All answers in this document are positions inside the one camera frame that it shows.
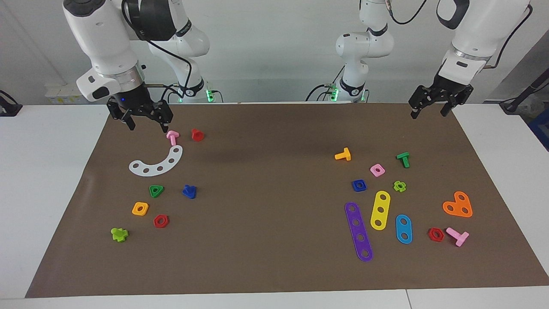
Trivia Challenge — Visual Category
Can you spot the white power strip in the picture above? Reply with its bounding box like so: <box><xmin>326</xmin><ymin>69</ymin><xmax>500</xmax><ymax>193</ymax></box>
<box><xmin>45</xmin><ymin>84</ymin><xmax>83</xmax><ymax>105</ymax></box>

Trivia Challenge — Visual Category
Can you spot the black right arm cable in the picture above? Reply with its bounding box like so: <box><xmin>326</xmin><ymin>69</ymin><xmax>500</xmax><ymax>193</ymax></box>
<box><xmin>121</xmin><ymin>0</ymin><xmax>192</xmax><ymax>103</ymax></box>

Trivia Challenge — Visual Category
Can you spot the blue two-hole strip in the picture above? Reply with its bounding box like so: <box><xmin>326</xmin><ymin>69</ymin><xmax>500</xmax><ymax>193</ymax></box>
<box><xmin>395</xmin><ymin>214</ymin><xmax>413</xmax><ymax>245</ymax></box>

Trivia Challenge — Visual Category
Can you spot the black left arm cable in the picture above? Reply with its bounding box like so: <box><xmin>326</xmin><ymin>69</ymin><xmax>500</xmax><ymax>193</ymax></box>
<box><xmin>487</xmin><ymin>3</ymin><xmax>533</xmax><ymax>69</ymax></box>

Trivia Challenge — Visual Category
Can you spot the black stand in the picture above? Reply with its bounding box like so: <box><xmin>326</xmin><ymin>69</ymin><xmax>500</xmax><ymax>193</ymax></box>
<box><xmin>500</xmin><ymin>71</ymin><xmax>549</xmax><ymax>115</ymax></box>

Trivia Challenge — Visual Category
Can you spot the white curved perforated strip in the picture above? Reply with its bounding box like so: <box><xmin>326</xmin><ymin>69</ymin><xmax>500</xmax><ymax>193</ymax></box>
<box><xmin>129</xmin><ymin>145</ymin><xmax>184</xmax><ymax>177</ymax></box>

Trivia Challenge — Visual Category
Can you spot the black device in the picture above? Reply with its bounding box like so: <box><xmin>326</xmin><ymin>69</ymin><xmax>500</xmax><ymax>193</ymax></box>
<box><xmin>0</xmin><ymin>89</ymin><xmax>23</xmax><ymax>117</ymax></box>

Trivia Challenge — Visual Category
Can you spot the brown table mat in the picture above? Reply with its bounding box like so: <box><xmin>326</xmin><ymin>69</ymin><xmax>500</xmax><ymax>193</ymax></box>
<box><xmin>25</xmin><ymin>102</ymin><xmax>549</xmax><ymax>299</ymax></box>

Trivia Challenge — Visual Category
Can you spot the purple four-hole strip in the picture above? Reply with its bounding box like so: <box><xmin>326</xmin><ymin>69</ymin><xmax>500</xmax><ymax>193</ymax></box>
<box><xmin>344</xmin><ymin>202</ymin><xmax>374</xmax><ymax>262</ymax></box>

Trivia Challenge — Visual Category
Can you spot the black base cable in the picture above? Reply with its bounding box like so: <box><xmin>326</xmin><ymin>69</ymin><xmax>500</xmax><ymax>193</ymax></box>
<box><xmin>305</xmin><ymin>83</ymin><xmax>344</xmax><ymax>102</ymax></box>

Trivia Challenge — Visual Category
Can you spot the orange heart-shaped plate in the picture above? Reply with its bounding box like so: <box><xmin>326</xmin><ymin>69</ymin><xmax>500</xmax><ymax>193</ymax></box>
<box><xmin>442</xmin><ymin>191</ymin><xmax>473</xmax><ymax>218</ymax></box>

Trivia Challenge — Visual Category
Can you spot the yellow three-hole strip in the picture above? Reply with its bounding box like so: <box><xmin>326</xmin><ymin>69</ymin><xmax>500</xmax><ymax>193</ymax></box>
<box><xmin>370</xmin><ymin>191</ymin><xmax>391</xmax><ymax>231</ymax></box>

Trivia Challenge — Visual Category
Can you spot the blue crate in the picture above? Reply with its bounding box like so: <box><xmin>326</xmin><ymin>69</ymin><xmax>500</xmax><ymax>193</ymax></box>
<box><xmin>529</xmin><ymin>109</ymin><xmax>549</xmax><ymax>151</ymax></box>

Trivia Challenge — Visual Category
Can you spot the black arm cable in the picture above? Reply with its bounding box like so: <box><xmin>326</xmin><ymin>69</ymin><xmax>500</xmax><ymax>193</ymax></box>
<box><xmin>487</xmin><ymin>3</ymin><xmax>533</xmax><ymax>69</ymax></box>
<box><xmin>121</xmin><ymin>0</ymin><xmax>192</xmax><ymax>103</ymax></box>

